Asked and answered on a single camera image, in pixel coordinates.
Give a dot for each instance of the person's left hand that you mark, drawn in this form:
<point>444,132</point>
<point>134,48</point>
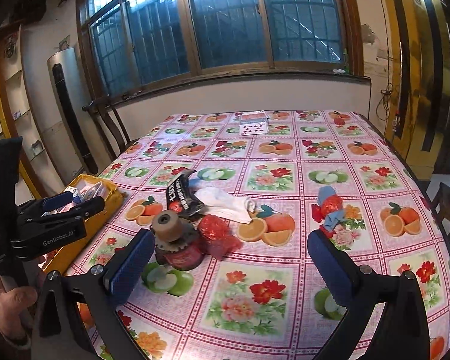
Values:
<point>12,304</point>

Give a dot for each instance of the floral fruit pattern tablecloth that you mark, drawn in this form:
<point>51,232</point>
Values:
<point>267,300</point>

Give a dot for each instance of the red crinkled plastic bag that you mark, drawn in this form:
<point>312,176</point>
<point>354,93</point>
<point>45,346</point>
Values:
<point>217,239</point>

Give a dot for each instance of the silver tower air conditioner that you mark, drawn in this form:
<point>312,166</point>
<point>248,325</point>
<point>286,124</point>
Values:
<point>70,97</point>

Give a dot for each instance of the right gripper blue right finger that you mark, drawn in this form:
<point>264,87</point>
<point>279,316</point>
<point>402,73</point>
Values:
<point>339,272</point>

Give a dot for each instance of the white cloth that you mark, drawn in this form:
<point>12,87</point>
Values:
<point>219,203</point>

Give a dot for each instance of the dark wooden chair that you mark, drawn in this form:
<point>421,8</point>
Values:
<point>104,113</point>

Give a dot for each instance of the playing cards deck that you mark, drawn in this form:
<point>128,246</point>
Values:
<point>253,123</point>

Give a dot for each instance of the barred window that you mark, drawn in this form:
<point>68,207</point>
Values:
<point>130,47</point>

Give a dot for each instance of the black snack packet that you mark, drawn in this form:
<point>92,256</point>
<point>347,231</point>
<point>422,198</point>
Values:
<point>180,198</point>

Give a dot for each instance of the blue and red cloth toy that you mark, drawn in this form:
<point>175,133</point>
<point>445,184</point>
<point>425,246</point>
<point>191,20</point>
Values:
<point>329,211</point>

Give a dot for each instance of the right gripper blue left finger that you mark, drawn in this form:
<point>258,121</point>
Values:
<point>123,271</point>

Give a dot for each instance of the white wall shelf unit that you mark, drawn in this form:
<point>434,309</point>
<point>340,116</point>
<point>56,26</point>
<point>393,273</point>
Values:
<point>37,174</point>

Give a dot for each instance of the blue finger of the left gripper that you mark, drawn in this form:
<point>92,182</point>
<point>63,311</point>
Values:
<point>53,203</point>

